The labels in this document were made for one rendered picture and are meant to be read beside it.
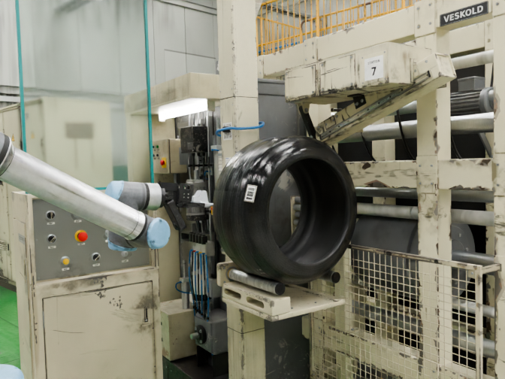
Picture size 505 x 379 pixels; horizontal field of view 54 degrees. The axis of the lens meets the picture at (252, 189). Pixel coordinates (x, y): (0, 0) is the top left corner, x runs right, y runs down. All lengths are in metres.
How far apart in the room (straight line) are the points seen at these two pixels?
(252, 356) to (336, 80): 1.25
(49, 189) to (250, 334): 1.28
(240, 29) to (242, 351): 1.40
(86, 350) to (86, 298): 0.22
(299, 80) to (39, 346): 1.55
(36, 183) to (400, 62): 1.29
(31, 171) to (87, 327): 1.14
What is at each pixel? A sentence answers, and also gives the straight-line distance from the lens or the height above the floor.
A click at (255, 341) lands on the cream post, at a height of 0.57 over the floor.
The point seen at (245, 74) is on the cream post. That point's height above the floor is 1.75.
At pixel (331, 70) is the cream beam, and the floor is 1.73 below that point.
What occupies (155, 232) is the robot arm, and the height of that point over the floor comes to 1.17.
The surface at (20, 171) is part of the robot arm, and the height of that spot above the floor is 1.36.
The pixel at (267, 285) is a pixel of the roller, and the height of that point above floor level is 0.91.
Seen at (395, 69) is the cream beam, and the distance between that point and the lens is 1.91.
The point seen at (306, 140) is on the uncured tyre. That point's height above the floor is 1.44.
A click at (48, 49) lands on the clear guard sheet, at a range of 2.28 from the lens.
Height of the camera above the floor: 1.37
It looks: 3 degrees down
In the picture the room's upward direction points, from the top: 2 degrees counter-clockwise
